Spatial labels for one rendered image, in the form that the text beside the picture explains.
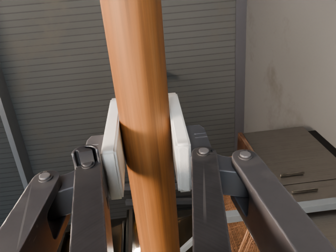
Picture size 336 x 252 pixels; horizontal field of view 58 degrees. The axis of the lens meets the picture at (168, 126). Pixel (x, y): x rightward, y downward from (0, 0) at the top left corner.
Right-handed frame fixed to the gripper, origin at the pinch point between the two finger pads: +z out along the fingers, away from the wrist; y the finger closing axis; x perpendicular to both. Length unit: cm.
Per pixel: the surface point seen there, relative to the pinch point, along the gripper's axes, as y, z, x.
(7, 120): -162, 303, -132
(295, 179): 76, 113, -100
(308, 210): 69, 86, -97
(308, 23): 117, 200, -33
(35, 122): -142, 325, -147
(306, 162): 89, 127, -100
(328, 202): 79, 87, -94
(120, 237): -30, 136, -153
